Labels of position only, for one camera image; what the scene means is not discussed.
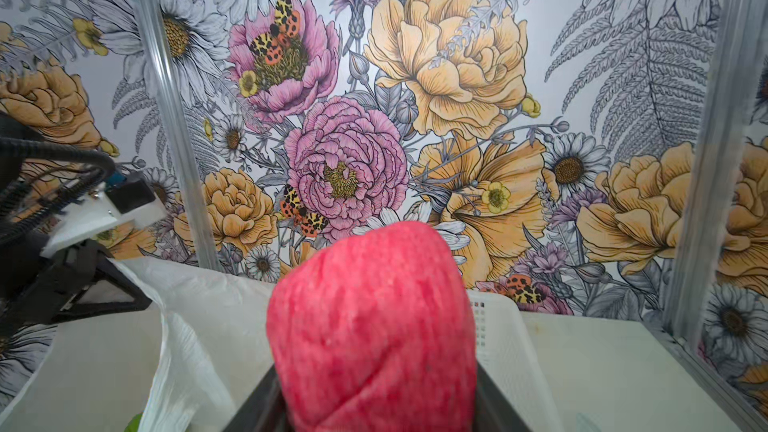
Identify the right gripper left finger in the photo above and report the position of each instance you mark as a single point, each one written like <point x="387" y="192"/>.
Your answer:
<point x="265" y="409"/>

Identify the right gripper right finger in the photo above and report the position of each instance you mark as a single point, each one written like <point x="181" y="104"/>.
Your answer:
<point x="492" y="411"/>

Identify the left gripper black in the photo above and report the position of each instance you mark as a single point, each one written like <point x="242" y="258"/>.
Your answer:
<point x="68" y="275"/>

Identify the translucent white plastic bag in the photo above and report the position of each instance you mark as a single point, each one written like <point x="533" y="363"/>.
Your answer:
<point x="214" y="349"/>

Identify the pink toy fruit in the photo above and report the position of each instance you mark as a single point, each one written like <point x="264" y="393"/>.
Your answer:
<point x="376" y="333"/>

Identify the green toy fruit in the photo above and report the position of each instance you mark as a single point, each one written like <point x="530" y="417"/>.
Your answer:
<point x="134" y="423"/>

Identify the white plastic mesh basket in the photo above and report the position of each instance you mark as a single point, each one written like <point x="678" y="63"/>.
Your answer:
<point x="506" y="353"/>

